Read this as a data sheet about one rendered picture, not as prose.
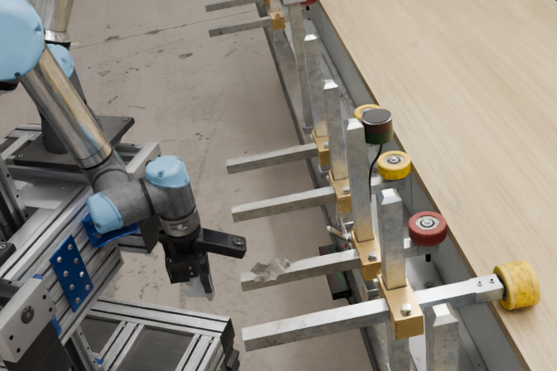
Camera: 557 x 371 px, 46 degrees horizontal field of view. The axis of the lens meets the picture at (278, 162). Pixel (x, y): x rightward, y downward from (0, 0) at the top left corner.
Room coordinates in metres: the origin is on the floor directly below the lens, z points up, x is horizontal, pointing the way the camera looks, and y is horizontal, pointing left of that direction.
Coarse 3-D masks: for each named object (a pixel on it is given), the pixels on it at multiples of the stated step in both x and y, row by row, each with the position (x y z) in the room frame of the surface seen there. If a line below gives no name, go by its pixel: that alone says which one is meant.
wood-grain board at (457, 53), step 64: (320, 0) 2.47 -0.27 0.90; (384, 0) 2.36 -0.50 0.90; (448, 0) 2.25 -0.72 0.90; (512, 0) 2.15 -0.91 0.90; (384, 64) 1.83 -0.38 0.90; (448, 64) 1.76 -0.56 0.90; (512, 64) 1.69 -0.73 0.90; (448, 128) 1.41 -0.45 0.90; (512, 128) 1.36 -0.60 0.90; (448, 192) 1.15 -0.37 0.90; (512, 192) 1.11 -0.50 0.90; (512, 256) 0.92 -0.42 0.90; (512, 320) 0.77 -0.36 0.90
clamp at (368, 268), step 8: (352, 232) 1.11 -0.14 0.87; (352, 240) 1.10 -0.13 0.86; (368, 240) 1.07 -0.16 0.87; (376, 240) 1.07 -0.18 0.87; (360, 248) 1.05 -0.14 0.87; (368, 248) 1.05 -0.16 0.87; (376, 248) 1.04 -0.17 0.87; (360, 256) 1.03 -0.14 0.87; (360, 264) 1.03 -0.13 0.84; (368, 264) 1.00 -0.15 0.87; (376, 264) 1.00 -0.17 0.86; (368, 272) 1.00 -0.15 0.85; (368, 280) 1.00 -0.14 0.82
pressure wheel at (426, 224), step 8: (416, 216) 1.08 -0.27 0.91; (424, 216) 1.08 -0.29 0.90; (432, 216) 1.08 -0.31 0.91; (440, 216) 1.07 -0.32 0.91; (408, 224) 1.07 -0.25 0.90; (416, 224) 1.06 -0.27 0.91; (424, 224) 1.05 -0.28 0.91; (432, 224) 1.05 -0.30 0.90; (440, 224) 1.04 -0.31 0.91; (416, 232) 1.03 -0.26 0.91; (424, 232) 1.03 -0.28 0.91; (432, 232) 1.02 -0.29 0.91; (440, 232) 1.02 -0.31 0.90; (416, 240) 1.03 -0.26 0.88; (424, 240) 1.02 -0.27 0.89; (432, 240) 1.02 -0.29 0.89; (440, 240) 1.02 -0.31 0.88
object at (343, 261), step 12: (408, 240) 1.06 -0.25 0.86; (348, 252) 1.06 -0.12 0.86; (408, 252) 1.04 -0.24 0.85; (420, 252) 1.04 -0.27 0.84; (432, 252) 1.04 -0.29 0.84; (300, 264) 1.05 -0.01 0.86; (312, 264) 1.04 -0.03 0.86; (324, 264) 1.03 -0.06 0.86; (336, 264) 1.03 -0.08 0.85; (348, 264) 1.04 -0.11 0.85; (240, 276) 1.04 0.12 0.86; (252, 276) 1.04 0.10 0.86; (288, 276) 1.03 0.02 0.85; (300, 276) 1.03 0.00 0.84; (312, 276) 1.03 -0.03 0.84; (252, 288) 1.03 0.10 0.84
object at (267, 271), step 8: (256, 264) 1.05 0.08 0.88; (264, 264) 1.05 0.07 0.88; (272, 264) 1.04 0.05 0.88; (280, 264) 1.05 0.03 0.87; (288, 264) 1.05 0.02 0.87; (256, 272) 1.04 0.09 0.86; (264, 272) 1.02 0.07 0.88; (272, 272) 1.03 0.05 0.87; (280, 272) 1.03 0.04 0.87; (256, 280) 1.02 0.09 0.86; (264, 280) 1.01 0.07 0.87
